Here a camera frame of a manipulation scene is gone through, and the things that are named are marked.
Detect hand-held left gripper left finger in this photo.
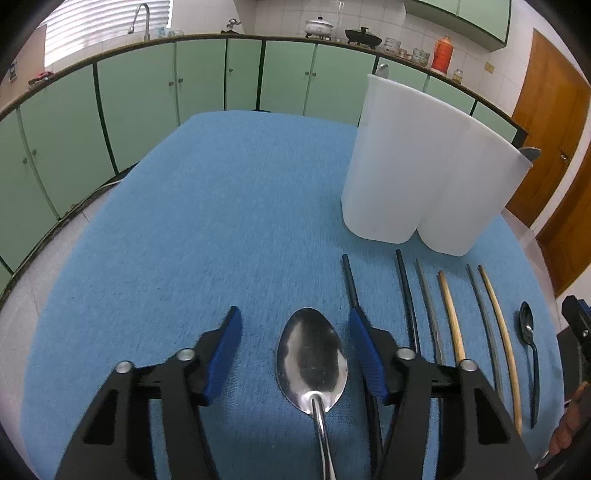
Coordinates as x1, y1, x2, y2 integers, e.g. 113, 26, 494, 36
54, 305, 243, 480

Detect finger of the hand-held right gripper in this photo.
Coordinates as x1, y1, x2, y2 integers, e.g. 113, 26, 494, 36
561, 295, 591, 344

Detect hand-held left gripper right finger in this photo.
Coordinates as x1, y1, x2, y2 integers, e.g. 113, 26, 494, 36
348, 308, 539, 480

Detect black spoon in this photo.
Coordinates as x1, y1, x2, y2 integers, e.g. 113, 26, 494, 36
519, 301, 540, 429

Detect large silver spoon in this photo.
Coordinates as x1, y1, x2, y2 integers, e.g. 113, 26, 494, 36
277, 307, 348, 480

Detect black chopstick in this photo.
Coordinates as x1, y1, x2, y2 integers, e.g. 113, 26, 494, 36
394, 250, 422, 352
341, 255, 384, 480

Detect wooden chopstick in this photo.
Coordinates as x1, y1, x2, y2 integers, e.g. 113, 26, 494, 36
477, 264, 523, 435
437, 270, 466, 364

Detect grey chopstick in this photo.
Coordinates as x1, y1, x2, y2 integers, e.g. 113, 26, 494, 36
466, 263, 505, 398
414, 258, 448, 366

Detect white plastic utensil holder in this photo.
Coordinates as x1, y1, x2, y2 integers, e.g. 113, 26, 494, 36
341, 73, 531, 256

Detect person's right hand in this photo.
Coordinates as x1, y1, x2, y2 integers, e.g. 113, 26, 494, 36
549, 383, 591, 457

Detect blue tablecloth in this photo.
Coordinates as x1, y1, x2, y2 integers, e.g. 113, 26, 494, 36
21, 111, 566, 480

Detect wooden door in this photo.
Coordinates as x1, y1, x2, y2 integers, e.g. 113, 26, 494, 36
510, 28, 591, 296

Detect green lower kitchen cabinets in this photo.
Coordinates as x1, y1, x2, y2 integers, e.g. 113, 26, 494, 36
0, 34, 529, 296

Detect green kitchen cabinets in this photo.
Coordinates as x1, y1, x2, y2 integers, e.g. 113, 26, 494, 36
404, 0, 512, 51
0, 34, 529, 296

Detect orange thermos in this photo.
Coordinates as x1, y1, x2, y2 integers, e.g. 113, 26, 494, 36
430, 36, 455, 75

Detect green upper kitchen cabinets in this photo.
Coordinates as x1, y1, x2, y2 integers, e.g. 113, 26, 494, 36
404, 0, 512, 51

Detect black wok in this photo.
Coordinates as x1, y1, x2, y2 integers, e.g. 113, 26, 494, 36
345, 27, 383, 47

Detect white cooking pot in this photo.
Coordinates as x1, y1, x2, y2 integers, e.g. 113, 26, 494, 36
304, 16, 334, 38

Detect metal sink faucet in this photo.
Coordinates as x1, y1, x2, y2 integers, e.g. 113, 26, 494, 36
128, 4, 152, 40

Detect white window blind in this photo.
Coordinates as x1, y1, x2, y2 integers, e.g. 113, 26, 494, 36
44, 0, 174, 68

